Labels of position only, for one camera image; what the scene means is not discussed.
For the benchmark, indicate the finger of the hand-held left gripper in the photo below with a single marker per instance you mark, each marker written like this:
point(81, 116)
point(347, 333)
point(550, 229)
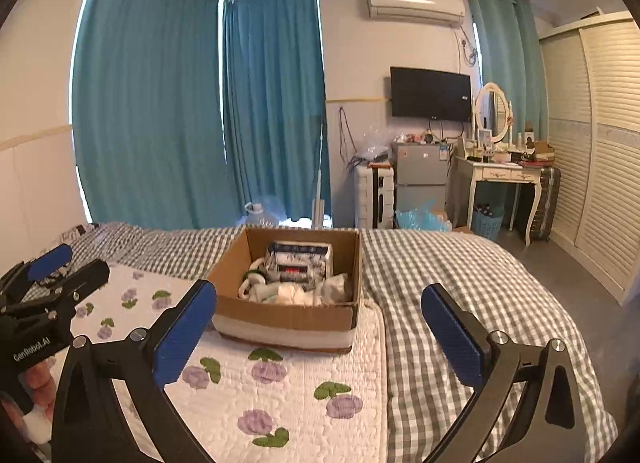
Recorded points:
point(50, 257)
point(82, 279)

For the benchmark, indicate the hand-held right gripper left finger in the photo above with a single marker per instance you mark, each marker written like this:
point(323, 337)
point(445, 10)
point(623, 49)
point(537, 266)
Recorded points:
point(184, 335)

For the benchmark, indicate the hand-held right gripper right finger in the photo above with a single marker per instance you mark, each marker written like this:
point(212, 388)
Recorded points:
point(452, 338)

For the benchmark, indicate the white sock green trim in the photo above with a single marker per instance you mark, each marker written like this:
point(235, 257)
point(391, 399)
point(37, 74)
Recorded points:
point(252, 279)

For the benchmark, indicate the cardboard box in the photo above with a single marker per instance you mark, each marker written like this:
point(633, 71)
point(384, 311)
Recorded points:
point(280, 318)

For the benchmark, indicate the grey white sock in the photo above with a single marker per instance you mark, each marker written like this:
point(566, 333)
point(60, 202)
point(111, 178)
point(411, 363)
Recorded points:
point(336, 288)

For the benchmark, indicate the white packet red label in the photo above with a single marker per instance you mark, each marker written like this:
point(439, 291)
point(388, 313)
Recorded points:
point(299, 263)

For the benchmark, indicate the person's left hand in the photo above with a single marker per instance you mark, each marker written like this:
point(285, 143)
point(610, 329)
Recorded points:
point(41, 385)

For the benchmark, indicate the blue basket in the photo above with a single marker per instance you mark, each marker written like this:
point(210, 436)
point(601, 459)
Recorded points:
point(487, 223)

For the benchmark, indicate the white floral quilt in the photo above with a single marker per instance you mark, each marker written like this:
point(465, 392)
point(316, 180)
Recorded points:
point(280, 408)

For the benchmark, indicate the blue plastic bag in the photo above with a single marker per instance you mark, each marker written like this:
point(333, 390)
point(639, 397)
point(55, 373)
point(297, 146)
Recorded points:
point(422, 219)

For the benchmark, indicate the clear water jug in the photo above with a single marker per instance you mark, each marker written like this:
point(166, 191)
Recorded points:
point(262, 215)

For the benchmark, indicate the grey mini fridge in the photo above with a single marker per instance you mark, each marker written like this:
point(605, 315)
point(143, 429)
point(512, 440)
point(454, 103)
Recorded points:
point(419, 183)

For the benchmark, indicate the white suitcase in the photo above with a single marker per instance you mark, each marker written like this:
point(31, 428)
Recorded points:
point(372, 198)

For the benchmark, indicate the dark suitcase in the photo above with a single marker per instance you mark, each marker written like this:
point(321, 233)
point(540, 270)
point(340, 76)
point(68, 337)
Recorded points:
point(542, 203)

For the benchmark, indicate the white dressing table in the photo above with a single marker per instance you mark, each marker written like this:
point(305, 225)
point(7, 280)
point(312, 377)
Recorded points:
point(497, 173)

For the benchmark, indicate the wide teal curtain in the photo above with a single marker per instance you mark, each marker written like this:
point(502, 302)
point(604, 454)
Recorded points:
point(150, 93)

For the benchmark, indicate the clear plastic bags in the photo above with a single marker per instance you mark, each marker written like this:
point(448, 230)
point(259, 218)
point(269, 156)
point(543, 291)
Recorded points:
point(374, 150)

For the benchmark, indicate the white mop pole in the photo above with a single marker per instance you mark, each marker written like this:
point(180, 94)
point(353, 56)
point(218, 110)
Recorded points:
point(318, 173)

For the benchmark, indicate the white oval vanity mirror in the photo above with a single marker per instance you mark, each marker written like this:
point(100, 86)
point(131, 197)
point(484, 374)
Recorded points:
point(494, 110)

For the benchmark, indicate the cream louvred wardrobe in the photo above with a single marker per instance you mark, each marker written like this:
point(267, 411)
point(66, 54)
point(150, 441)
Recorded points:
point(600, 143)

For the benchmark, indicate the teal corner curtain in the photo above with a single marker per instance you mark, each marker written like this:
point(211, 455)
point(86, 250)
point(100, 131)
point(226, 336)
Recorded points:
point(275, 103)

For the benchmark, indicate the narrow teal curtain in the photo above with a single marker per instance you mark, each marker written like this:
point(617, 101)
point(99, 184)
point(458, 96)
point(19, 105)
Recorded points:
point(510, 58)

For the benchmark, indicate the white air conditioner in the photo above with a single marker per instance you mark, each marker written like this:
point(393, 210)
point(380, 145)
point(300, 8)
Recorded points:
point(415, 7)

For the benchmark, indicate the white photo frame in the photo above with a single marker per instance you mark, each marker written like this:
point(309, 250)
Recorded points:
point(485, 138)

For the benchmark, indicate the black wall television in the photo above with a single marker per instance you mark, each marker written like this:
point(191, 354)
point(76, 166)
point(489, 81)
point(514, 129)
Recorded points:
point(430, 94)

